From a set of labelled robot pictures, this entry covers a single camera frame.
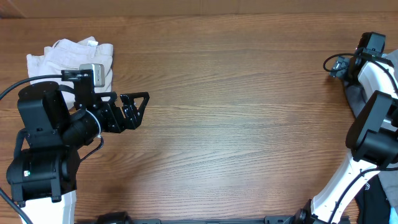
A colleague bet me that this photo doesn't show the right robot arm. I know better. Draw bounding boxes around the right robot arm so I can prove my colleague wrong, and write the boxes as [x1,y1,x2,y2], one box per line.
[286,32,397,223]

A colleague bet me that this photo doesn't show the black garment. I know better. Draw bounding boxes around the black garment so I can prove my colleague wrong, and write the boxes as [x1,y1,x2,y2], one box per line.
[355,176,391,224]

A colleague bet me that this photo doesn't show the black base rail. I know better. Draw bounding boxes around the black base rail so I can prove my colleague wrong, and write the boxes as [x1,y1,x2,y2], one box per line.
[75,212,298,224]

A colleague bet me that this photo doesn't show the light blue garment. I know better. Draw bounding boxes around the light blue garment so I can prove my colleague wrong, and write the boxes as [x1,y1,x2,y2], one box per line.
[389,207,398,224]

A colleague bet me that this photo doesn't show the beige folded shorts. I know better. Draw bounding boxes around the beige folded shorts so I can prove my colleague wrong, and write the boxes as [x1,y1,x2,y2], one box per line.
[26,37,113,93]

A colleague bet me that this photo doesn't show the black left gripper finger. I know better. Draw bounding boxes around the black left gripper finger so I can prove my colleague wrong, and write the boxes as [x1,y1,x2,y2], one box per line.
[120,92,150,129]
[95,91,118,103]

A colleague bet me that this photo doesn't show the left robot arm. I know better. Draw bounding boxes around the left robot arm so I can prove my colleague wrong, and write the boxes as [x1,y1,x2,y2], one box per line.
[1,81,150,223]

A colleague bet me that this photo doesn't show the grey shorts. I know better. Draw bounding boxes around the grey shorts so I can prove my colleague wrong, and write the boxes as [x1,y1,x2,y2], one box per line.
[345,62,397,207]

